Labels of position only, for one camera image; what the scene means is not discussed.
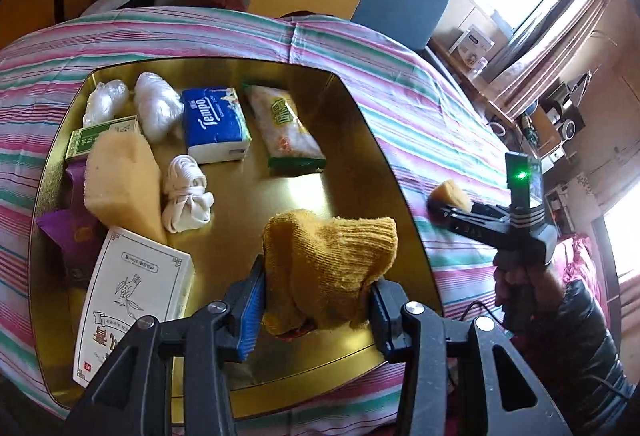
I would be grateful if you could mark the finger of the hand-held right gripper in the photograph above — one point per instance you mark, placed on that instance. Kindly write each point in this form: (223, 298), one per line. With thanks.
(465, 226)
(492, 210)

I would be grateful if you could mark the clear jar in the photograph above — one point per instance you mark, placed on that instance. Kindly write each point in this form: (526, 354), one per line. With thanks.
(478, 63)

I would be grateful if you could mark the blue tissue pack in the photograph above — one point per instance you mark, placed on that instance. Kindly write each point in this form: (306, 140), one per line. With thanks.
(215, 125)

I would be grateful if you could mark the green white snack packet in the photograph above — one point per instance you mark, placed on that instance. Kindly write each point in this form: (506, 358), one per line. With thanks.
(287, 130)

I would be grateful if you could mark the small green box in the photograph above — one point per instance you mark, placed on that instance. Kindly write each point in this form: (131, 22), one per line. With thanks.
(87, 138)

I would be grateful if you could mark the white printed box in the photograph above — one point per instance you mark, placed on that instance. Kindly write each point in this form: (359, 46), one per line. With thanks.
(135, 296)

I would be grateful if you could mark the black speaker radio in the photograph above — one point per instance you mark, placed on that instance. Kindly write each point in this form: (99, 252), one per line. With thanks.
(565, 115)

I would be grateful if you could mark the wooden desk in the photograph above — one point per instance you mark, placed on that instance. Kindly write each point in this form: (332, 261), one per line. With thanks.
(475, 80)

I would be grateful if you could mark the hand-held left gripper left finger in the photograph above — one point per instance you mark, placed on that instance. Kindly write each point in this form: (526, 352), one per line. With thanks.
(250, 311)

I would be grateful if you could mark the pink patterned curtain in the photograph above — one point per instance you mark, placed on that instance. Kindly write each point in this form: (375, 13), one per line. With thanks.
(560, 45)

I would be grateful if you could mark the white appliance box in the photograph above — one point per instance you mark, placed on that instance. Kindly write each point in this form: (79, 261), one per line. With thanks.
(470, 44)

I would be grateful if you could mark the large yellow sponge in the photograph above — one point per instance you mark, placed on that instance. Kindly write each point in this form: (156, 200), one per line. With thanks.
(122, 181)

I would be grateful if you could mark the person's right forearm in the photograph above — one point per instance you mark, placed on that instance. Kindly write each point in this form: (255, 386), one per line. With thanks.
(585, 346)

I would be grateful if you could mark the person's right hand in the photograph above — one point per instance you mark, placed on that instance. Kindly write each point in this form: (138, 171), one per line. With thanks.
(500, 288)

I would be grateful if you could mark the striped blanket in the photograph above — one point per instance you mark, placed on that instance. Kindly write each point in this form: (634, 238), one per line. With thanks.
(400, 80)

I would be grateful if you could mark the white plastic bag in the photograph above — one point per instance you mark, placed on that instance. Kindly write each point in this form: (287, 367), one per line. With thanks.
(105, 100)
(157, 105)

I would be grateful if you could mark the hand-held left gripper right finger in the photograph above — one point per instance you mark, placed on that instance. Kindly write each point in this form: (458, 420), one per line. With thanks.
(382, 316)

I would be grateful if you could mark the white cloth bundle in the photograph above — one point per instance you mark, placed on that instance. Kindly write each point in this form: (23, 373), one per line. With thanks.
(187, 196)

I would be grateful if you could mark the purple foil packet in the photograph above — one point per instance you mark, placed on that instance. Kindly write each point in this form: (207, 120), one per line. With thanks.
(65, 231)

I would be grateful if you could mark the gold metal tray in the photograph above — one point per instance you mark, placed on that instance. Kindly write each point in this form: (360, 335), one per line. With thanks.
(310, 196)

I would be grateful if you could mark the small yellow sponge piece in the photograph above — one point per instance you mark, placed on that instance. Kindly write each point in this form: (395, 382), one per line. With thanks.
(452, 196)

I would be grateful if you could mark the yellow knitted sock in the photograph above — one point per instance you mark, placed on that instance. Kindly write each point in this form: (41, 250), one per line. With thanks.
(330, 261)

